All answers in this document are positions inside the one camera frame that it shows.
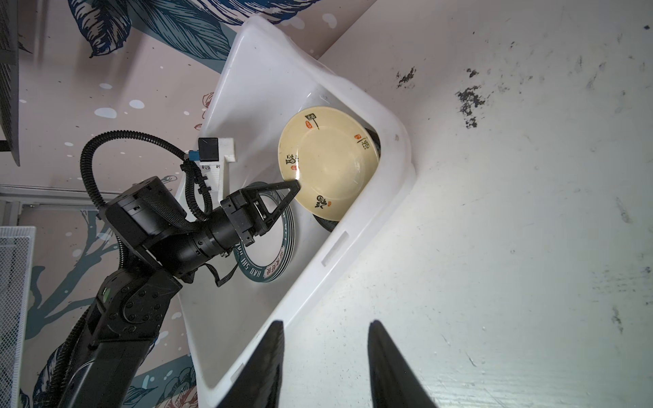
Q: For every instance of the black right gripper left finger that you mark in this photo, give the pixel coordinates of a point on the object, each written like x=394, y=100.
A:
x=259, y=383

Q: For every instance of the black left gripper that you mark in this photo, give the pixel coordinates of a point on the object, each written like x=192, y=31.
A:
x=250, y=216

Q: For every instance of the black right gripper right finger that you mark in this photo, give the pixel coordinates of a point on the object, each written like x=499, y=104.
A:
x=393, y=383

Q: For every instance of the large green rimmed plate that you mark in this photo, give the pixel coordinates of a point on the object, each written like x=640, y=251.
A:
x=269, y=257

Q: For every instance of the teal patterned small plate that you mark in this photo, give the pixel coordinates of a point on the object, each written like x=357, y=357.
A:
x=329, y=225

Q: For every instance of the yellow translucent plate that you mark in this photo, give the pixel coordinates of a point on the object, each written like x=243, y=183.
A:
x=331, y=155

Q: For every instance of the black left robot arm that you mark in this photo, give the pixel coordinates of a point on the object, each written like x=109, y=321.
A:
x=101, y=356

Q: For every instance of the white plastic bin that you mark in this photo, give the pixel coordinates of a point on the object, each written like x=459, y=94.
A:
x=266, y=80

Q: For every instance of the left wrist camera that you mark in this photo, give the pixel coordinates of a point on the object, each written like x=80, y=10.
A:
x=214, y=155

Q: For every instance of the white mesh wall shelf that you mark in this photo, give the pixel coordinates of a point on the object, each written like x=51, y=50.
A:
x=17, y=246

